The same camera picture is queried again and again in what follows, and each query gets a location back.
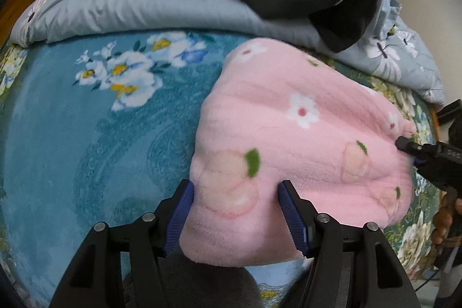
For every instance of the teal floral bed blanket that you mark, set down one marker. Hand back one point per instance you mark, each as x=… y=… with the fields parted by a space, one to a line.
x=90 y=149

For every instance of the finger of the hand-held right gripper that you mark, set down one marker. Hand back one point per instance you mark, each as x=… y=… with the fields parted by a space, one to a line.
x=418 y=161
x=411 y=146

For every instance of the grey-blue floral quilt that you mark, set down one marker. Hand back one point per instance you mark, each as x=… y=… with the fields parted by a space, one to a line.
x=144 y=12

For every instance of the person's right hand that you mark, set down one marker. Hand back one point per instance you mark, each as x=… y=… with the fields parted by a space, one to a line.
x=444 y=221

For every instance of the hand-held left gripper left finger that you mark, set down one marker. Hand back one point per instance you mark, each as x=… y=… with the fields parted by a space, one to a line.
x=180 y=217

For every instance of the pink floral fleece blanket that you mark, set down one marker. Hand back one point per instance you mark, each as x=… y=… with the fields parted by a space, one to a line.
x=288 y=149

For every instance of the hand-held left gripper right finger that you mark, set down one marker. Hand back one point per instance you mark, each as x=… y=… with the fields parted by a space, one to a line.
x=292 y=217

